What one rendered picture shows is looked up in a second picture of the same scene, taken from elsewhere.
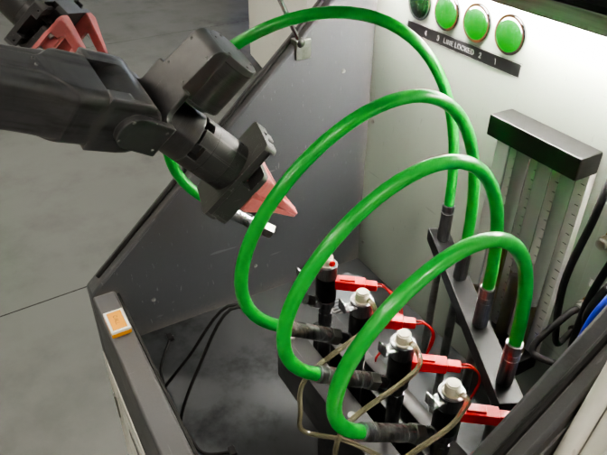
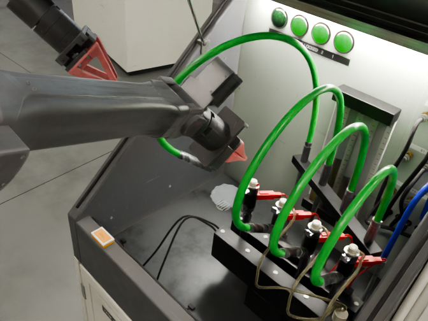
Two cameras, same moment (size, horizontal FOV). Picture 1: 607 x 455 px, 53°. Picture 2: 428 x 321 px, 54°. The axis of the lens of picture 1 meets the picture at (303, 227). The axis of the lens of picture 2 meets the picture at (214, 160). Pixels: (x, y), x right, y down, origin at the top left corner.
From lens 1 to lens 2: 0.29 m
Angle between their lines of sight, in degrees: 15
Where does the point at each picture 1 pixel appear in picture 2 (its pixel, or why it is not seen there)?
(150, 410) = (149, 290)
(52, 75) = (167, 99)
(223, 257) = (152, 183)
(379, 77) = (245, 60)
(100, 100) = (186, 111)
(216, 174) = (214, 142)
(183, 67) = (209, 81)
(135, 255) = (102, 190)
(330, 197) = not seen: hidden behind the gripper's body
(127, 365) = (121, 264)
